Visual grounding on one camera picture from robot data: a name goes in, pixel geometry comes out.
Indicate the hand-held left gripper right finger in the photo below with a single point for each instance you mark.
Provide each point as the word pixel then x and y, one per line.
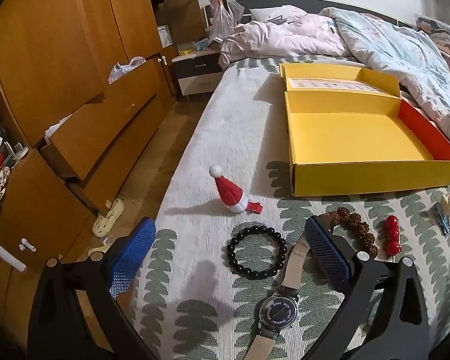
pixel 328 255

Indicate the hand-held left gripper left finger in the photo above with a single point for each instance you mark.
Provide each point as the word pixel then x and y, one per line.
pixel 131 258

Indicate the red knobbly toy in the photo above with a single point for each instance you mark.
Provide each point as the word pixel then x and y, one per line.
pixel 392 234

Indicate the red santa hat hair clip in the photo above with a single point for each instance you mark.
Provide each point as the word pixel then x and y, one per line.
pixel 228 193

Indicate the yellow cardboard box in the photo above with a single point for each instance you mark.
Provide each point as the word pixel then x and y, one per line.
pixel 341 135

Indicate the white ornament hair clip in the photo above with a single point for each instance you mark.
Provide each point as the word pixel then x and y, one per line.
pixel 448 201

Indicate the cream slipper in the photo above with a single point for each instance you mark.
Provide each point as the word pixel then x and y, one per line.
pixel 108 217
pixel 99 249

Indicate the blue hair clips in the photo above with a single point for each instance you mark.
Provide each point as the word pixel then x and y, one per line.
pixel 443 219

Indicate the open wooden drawer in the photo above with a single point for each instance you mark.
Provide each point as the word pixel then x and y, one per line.
pixel 101 135

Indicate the white tube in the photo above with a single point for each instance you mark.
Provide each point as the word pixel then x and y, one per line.
pixel 3 253

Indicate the leaf print bed sheet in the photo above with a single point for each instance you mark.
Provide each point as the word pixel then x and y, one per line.
pixel 225 127

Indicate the white plastic bag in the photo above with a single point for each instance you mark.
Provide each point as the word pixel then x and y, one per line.
pixel 125 68

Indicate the white and dark nightstand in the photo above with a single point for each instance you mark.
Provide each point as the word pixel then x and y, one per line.
pixel 197 69

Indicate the light blue quilt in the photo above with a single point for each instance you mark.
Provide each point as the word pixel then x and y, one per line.
pixel 397 52

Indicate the pink quilt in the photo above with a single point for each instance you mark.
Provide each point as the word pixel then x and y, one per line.
pixel 277 39

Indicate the wooden wardrobe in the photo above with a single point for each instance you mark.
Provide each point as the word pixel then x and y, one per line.
pixel 60 45

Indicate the patterned pillow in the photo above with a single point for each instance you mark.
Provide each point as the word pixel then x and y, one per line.
pixel 438 35

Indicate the clear plastic bag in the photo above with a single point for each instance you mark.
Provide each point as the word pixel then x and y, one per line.
pixel 223 20

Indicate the dark bed headboard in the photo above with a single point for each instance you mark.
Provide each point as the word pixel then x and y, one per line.
pixel 262 2

